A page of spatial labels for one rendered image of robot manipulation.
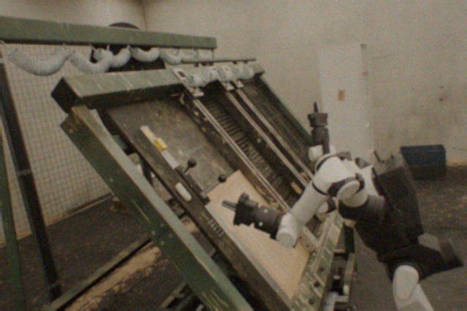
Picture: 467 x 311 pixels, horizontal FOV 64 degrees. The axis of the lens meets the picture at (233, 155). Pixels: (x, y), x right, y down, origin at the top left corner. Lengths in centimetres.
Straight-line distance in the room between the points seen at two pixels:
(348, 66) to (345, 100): 47
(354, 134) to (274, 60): 248
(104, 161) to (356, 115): 460
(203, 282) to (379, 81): 594
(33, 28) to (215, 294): 136
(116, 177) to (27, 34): 81
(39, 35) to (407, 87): 591
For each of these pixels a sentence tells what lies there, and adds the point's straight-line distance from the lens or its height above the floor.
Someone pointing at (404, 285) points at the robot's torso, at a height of 92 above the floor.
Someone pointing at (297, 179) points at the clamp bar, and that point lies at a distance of 237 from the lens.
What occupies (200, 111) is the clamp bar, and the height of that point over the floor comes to 168.
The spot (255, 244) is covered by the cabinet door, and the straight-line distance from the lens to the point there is 170.
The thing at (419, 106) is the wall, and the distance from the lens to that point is 696.
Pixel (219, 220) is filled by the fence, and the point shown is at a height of 127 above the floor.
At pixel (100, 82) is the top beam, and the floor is 188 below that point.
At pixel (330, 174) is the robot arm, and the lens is 116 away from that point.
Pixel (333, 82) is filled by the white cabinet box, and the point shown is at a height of 155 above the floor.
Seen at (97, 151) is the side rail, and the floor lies 164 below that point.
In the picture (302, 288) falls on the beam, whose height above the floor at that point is 90.
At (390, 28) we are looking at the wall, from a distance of 694.
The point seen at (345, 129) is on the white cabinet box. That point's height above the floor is 87.
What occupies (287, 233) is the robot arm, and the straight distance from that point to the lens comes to 126.
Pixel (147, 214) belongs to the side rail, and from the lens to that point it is 138.
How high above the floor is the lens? 182
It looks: 12 degrees down
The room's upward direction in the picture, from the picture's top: 8 degrees counter-clockwise
